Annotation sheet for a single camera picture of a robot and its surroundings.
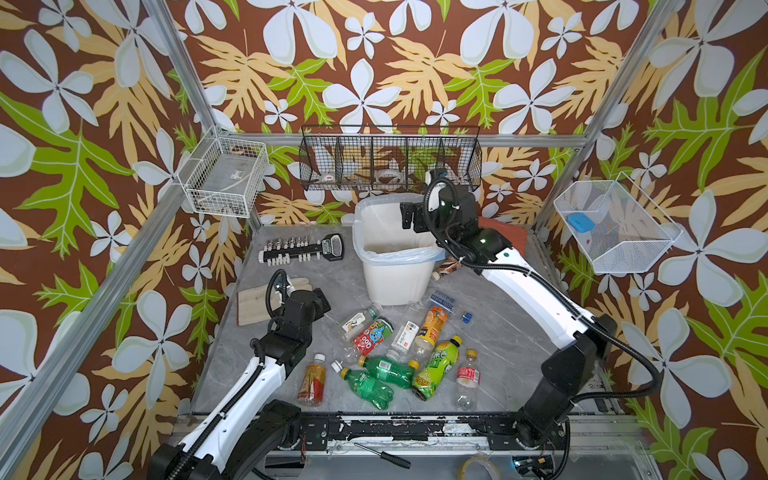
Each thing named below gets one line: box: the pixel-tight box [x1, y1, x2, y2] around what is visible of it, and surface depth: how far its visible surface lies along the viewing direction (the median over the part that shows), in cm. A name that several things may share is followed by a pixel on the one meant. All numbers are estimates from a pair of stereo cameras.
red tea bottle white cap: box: [297, 353, 327, 407], surface depth 79 cm
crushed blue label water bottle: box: [428, 290, 456, 316], surface depth 95 cm
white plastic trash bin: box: [352, 193, 445, 305], surface depth 88 cm
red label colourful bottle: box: [352, 317, 395, 356], surface depth 88 cm
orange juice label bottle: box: [408, 306, 449, 369], surface depth 88 cm
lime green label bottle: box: [411, 335, 463, 401], surface depth 82 cm
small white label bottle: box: [385, 320, 420, 361], surface depth 87 cm
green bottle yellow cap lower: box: [340, 368, 394, 411], surface depth 79 cm
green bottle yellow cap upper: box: [358, 355, 415, 389], surface depth 81 cm
